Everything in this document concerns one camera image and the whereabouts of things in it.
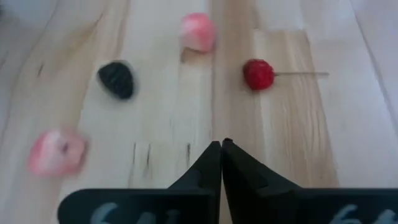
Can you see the black toy blackberry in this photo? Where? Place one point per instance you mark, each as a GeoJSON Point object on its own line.
{"type": "Point", "coordinates": [117, 80]}

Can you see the pink round toy fruit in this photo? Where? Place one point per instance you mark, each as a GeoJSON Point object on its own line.
{"type": "Point", "coordinates": [57, 152]}
{"type": "Point", "coordinates": [198, 31]}

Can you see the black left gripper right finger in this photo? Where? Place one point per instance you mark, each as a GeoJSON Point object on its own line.
{"type": "Point", "coordinates": [255, 196]}

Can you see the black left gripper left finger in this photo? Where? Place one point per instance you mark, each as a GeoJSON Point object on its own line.
{"type": "Point", "coordinates": [192, 193]}

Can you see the red cherry with stem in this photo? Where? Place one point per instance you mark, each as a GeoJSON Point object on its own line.
{"type": "Point", "coordinates": [258, 74]}

